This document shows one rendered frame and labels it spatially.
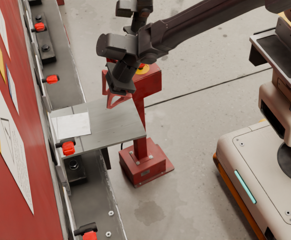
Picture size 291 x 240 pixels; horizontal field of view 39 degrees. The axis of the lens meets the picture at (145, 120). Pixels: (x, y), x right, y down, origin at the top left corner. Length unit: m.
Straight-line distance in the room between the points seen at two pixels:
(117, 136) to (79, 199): 0.21
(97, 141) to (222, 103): 1.55
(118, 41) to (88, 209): 0.48
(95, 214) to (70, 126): 0.26
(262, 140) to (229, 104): 0.57
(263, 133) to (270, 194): 0.35
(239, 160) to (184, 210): 0.40
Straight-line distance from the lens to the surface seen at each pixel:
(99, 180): 1.26
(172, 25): 0.95
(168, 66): 2.85
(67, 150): 0.79
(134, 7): 1.62
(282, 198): 1.96
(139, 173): 2.17
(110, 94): 1.11
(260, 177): 2.00
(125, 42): 1.04
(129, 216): 2.18
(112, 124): 1.22
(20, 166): 0.38
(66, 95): 1.50
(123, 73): 1.10
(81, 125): 1.23
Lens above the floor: 1.93
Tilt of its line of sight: 50 degrees down
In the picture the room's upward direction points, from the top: 4 degrees counter-clockwise
